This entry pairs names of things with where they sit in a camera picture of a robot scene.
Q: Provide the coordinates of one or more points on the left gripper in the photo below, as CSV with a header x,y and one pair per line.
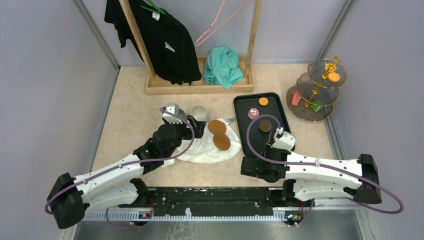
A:
x,y
196,131

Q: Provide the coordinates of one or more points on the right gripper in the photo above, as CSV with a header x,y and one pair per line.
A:
x,y
263,155

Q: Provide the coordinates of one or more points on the chocolate biscuit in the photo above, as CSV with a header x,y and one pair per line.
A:
x,y
265,126

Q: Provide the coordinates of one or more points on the red cake slice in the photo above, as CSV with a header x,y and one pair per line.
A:
x,y
295,98

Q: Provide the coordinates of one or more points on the green cake slice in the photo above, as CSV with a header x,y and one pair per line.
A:
x,y
317,105

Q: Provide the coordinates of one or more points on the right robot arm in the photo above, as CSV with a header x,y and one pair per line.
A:
x,y
309,178

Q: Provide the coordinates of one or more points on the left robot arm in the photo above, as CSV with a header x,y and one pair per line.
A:
x,y
119,184

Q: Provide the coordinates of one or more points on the white speckled mug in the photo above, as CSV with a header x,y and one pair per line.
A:
x,y
200,113

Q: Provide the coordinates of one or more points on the grey-blue ceramic mug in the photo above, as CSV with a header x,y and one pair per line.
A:
x,y
181,113

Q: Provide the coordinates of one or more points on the white towel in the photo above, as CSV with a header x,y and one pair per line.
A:
x,y
204,151

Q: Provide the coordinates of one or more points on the upper wooden coaster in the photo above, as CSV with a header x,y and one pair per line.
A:
x,y
217,127

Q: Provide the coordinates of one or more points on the wooden coaster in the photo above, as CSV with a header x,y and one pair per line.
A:
x,y
217,127
221,141

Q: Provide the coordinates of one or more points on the lower wooden coaster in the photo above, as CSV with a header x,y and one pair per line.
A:
x,y
221,141

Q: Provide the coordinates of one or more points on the black baking tray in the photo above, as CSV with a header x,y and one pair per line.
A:
x,y
258,139

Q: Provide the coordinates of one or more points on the pink cupcake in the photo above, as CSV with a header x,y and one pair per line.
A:
x,y
253,113

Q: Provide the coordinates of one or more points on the wooden clothes rack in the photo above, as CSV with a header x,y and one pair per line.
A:
x,y
155,85

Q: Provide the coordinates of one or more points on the orange biscuit on tray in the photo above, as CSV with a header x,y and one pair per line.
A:
x,y
263,101

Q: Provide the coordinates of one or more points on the teal cloth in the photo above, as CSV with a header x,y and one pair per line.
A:
x,y
222,67

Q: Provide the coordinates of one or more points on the three-tier glass stand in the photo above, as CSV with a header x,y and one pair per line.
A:
x,y
313,85

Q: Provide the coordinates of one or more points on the black t-shirt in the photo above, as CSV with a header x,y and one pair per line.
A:
x,y
169,45

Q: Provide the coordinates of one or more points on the orange macaron on stand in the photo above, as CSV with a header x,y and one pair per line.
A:
x,y
333,77

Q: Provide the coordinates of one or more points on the green hanger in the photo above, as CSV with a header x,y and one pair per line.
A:
x,y
152,7

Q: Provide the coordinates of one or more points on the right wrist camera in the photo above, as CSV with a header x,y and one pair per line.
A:
x,y
283,140

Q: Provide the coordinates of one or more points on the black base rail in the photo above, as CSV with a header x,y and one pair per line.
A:
x,y
216,201

